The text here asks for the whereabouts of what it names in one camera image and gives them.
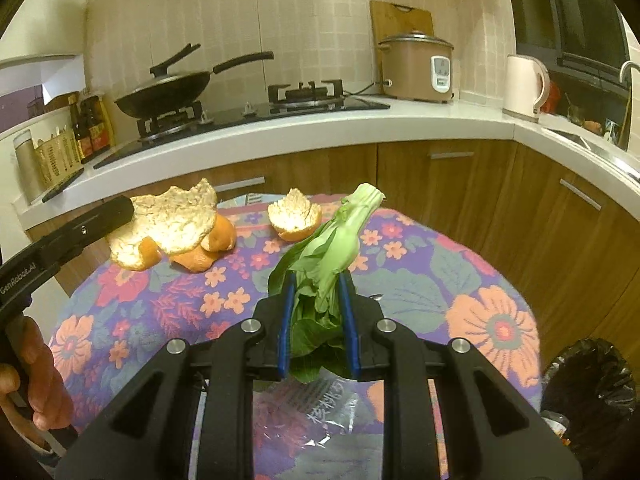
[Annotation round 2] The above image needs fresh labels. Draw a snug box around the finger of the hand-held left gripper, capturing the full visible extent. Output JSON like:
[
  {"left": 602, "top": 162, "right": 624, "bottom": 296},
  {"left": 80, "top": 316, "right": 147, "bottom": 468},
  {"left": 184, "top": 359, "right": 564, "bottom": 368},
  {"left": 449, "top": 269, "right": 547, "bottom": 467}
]
[{"left": 29, "top": 195, "right": 136, "bottom": 268}]

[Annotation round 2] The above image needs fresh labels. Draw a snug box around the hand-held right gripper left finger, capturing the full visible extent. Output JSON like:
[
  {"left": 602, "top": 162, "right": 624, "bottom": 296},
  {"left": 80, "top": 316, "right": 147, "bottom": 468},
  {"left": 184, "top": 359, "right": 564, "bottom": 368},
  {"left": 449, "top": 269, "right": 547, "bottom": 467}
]
[{"left": 54, "top": 275, "right": 297, "bottom": 480}]

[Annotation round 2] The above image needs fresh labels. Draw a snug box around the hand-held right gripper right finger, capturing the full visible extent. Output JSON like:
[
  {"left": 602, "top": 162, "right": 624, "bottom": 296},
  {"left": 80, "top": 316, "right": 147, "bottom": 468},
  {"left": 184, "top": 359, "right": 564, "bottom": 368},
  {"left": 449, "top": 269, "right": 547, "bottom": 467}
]
[{"left": 337, "top": 275, "right": 584, "bottom": 480}]

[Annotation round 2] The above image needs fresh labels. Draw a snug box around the bok choy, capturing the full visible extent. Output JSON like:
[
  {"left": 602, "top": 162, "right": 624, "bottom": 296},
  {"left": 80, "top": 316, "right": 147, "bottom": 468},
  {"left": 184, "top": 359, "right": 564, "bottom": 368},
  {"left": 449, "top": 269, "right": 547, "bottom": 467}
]
[{"left": 267, "top": 183, "right": 387, "bottom": 387}]

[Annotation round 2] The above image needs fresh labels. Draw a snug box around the large orange peel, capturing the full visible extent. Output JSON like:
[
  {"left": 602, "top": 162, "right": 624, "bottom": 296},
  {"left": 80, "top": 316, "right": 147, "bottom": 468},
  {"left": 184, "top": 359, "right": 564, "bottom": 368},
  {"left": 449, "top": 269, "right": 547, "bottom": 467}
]
[{"left": 108, "top": 177, "right": 219, "bottom": 272}]

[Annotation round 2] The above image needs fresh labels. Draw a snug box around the black-lined trash bin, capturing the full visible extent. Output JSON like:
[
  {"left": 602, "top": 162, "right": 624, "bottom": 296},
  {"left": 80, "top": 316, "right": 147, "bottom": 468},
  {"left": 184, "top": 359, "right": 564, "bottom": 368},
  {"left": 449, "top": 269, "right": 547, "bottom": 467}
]
[{"left": 540, "top": 338, "right": 639, "bottom": 472}]

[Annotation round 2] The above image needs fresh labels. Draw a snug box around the person's left hand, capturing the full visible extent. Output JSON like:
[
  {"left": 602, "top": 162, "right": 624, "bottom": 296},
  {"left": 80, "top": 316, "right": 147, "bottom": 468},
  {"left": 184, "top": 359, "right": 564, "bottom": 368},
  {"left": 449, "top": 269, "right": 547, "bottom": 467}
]
[{"left": 0, "top": 316, "right": 74, "bottom": 443}]

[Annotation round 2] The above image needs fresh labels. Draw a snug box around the clear plastic wrapper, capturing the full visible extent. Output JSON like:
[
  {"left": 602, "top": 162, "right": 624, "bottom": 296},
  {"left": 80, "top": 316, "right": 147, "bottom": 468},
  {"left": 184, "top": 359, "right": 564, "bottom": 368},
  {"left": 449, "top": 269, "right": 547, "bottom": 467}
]
[{"left": 251, "top": 366, "right": 362, "bottom": 443}]

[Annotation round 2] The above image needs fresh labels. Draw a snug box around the white canister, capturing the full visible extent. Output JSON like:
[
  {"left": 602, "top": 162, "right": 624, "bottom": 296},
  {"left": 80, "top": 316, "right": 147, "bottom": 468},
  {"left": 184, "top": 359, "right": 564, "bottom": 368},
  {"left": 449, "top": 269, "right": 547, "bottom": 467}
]
[{"left": 12, "top": 129, "right": 42, "bottom": 197}]

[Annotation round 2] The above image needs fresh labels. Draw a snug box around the dark sauce bottle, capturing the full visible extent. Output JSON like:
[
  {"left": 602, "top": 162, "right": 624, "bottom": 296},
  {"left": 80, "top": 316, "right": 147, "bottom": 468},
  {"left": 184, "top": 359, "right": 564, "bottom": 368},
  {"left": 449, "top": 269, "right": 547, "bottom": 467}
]
[
  {"left": 87, "top": 92, "right": 114, "bottom": 156},
  {"left": 70, "top": 102, "right": 96, "bottom": 164}
]

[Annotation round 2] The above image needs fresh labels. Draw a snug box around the floral blanket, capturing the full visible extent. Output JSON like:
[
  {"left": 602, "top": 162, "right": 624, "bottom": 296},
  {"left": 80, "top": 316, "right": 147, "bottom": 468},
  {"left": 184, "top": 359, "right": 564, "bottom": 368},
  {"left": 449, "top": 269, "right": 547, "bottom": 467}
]
[{"left": 47, "top": 192, "right": 545, "bottom": 480}]

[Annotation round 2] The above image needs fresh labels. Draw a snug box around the orange peel chunk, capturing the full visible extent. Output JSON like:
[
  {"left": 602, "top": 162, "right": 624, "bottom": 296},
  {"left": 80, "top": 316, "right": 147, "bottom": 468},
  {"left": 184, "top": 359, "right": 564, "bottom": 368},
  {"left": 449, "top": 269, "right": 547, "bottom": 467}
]
[{"left": 169, "top": 214, "right": 238, "bottom": 274}]

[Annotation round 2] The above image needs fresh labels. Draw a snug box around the small orange peel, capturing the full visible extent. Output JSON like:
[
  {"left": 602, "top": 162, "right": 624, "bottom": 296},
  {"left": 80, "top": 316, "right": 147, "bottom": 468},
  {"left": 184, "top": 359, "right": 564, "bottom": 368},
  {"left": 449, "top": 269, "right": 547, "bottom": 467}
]
[{"left": 267, "top": 188, "right": 324, "bottom": 242}]

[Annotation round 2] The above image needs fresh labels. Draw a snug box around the black wok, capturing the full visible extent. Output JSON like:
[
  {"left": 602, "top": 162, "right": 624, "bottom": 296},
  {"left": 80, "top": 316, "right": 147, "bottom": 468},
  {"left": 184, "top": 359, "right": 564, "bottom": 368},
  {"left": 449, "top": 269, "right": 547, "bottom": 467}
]
[{"left": 114, "top": 43, "right": 275, "bottom": 121}]

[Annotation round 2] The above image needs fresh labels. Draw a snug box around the wooden kitchen cabinet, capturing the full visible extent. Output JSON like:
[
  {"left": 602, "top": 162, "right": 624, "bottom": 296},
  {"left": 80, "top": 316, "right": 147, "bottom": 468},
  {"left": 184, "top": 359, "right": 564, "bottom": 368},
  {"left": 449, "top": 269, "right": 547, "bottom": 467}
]
[{"left": 25, "top": 139, "right": 640, "bottom": 361}]

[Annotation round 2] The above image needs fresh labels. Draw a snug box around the black gas stove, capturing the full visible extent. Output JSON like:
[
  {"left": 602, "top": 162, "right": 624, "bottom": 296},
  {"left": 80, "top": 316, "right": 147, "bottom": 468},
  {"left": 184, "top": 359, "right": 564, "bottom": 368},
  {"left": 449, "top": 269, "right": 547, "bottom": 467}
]
[{"left": 92, "top": 79, "right": 391, "bottom": 170}]

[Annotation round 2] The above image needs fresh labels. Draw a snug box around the brown rice cooker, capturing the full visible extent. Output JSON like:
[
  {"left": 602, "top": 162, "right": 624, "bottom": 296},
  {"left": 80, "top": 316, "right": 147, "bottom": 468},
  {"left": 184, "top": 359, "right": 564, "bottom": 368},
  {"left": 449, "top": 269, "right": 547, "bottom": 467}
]
[{"left": 377, "top": 31, "right": 455, "bottom": 104}]

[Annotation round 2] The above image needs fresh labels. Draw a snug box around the white electric kettle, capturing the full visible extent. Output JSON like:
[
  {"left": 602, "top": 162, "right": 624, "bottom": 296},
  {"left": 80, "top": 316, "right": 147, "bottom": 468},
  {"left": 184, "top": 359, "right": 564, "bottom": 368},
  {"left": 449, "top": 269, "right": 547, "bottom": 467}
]
[{"left": 502, "top": 53, "right": 551, "bottom": 124}]

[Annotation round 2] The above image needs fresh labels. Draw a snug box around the steel sink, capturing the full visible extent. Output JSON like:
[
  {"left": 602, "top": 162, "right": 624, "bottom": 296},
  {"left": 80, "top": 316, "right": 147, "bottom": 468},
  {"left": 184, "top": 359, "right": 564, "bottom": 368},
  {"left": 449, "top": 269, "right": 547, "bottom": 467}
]
[{"left": 542, "top": 127, "right": 640, "bottom": 181}]

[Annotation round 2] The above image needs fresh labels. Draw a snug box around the wooden cutting board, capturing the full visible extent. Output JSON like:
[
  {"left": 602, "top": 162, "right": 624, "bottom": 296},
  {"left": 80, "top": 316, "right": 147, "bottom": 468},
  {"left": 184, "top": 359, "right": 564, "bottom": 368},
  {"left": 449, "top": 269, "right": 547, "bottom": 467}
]
[{"left": 369, "top": 0, "right": 435, "bottom": 96}]

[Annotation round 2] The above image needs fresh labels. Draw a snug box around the steel faucet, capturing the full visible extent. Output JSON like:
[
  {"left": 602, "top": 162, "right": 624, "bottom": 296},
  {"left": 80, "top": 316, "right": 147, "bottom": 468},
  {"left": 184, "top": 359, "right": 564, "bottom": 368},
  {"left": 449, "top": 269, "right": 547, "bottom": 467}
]
[{"left": 617, "top": 60, "right": 640, "bottom": 152}]

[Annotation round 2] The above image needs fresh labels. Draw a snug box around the dark window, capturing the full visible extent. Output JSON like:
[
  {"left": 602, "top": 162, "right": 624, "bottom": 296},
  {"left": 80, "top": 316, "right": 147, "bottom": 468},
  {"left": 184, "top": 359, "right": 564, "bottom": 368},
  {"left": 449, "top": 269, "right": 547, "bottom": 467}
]
[{"left": 502, "top": 0, "right": 632, "bottom": 82}]

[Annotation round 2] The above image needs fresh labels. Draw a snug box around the white wall shelf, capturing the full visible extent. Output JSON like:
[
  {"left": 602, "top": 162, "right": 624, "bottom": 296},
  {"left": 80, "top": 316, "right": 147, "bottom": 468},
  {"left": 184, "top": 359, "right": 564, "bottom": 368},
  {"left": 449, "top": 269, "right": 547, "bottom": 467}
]
[{"left": 0, "top": 53, "right": 85, "bottom": 142}]

